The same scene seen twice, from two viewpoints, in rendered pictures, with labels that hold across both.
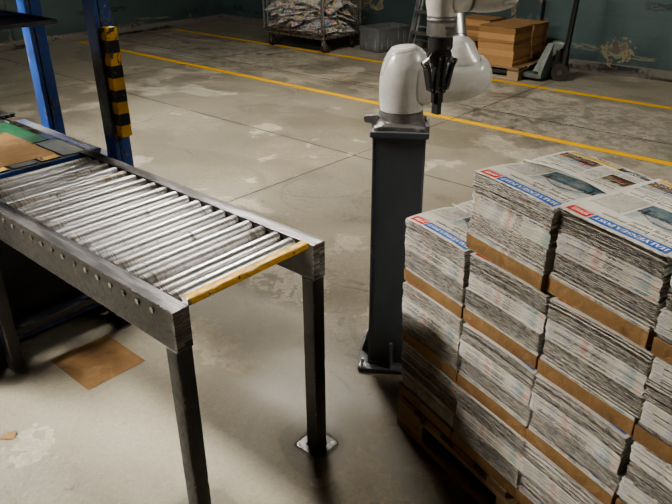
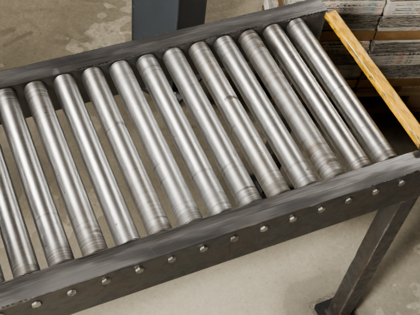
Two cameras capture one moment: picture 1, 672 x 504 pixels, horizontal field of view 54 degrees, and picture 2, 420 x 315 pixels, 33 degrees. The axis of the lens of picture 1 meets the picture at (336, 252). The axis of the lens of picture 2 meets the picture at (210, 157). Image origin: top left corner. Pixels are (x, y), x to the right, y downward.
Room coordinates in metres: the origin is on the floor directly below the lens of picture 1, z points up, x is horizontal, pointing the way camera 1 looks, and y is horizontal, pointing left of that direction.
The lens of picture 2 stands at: (1.54, 1.46, 1.99)
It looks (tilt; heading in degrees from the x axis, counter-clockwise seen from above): 53 degrees down; 288
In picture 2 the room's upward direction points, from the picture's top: 8 degrees clockwise
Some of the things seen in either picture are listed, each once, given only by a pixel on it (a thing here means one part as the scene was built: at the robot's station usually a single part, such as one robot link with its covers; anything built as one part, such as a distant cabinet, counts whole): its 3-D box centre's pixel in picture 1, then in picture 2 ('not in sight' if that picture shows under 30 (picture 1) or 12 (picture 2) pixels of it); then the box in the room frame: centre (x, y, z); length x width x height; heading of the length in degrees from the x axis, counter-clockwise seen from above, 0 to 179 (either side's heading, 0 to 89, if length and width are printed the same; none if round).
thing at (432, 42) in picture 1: (439, 51); not in sight; (2.09, -0.32, 1.29); 0.08 x 0.07 x 0.09; 121
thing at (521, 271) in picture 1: (523, 253); not in sight; (1.58, -0.50, 0.86); 0.29 x 0.16 x 0.04; 29
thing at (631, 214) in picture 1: (662, 213); not in sight; (1.37, -0.74, 1.06); 0.37 x 0.29 x 0.01; 119
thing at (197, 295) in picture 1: (250, 270); (375, 74); (1.58, 0.23, 0.81); 0.43 x 0.03 x 0.02; 138
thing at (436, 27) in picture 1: (441, 26); not in sight; (2.09, -0.32, 1.37); 0.09 x 0.09 x 0.06
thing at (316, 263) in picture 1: (184, 204); (63, 82); (2.22, 0.55, 0.74); 1.34 x 0.05 x 0.12; 48
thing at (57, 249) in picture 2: (100, 206); (32, 174); (2.13, 0.82, 0.77); 0.47 x 0.05 x 0.05; 138
